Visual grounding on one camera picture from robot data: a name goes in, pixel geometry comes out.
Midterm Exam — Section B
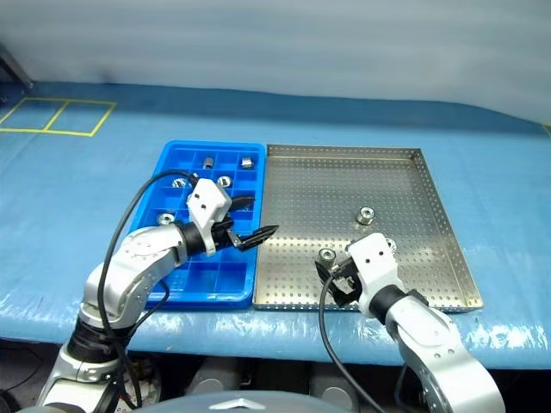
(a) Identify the grey metal frame bar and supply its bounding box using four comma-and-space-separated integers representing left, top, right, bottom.
0, 45, 34, 90

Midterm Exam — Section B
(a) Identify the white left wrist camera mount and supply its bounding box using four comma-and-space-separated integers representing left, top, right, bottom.
186, 178, 232, 257

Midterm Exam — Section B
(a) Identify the grey robot torso with logo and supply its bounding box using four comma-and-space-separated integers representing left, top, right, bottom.
145, 389, 328, 413

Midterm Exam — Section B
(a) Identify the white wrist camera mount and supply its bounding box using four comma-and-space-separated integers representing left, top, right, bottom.
347, 232, 406, 317
186, 178, 232, 257

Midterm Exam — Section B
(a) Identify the blue plastic compartment tray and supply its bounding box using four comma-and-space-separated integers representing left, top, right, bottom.
136, 139, 266, 310

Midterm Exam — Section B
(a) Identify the black waste bin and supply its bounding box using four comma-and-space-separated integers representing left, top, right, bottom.
118, 351, 164, 410

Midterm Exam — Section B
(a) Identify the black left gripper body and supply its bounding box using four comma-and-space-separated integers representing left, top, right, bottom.
210, 219, 242, 251

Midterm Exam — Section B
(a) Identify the grey rounded cylinder shape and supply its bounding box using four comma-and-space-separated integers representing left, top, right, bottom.
189, 356, 242, 395
309, 363, 358, 413

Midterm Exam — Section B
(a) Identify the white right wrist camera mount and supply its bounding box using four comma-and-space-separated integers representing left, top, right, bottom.
347, 232, 406, 317

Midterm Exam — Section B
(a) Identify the perforated steel tray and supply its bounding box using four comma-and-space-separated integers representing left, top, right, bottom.
251, 144, 484, 314

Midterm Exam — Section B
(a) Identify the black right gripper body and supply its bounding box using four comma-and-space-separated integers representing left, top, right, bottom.
330, 256, 362, 298

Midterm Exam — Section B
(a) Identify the thin black cable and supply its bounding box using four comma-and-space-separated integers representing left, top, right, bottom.
395, 364, 412, 412

